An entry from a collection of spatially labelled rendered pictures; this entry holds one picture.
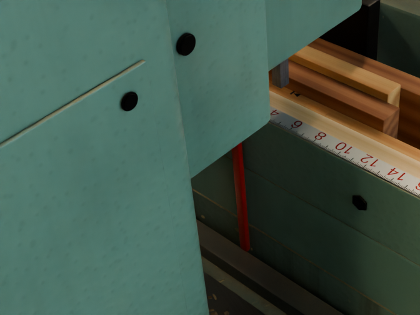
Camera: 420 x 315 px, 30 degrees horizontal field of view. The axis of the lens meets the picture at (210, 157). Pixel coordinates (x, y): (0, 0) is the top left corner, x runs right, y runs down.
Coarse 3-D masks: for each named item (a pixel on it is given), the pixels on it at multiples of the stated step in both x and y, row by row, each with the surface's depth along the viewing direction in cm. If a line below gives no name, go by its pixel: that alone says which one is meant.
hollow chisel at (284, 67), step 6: (276, 66) 56; (282, 66) 56; (288, 66) 56; (276, 72) 56; (282, 72) 56; (288, 72) 57; (276, 78) 57; (282, 78) 56; (288, 78) 57; (276, 84) 57; (282, 84) 57
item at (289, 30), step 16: (272, 0) 47; (288, 0) 48; (304, 0) 49; (320, 0) 50; (336, 0) 52; (352, 0) 53; (272, 16) 47; (288, 16) 48; (304, 16) 50; (320, 16) 51; (336, 16) 52; (272, 32) 48; (288, 32) 49; (304, 32) 50; (320, 32) 52; (272, 48) 49; (288, 48) 50; (272, 64) 49
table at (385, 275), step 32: (224, 160) 60; (224, 192) 62; (256, 192) 59; (288, 192) 56; (256, 224) 61; (288, 224) 58; (320, 224) 55; (320, 256) 57; (352, 256) 54; (384, 256) 51; (384, 288) 53; (416, 288) 51
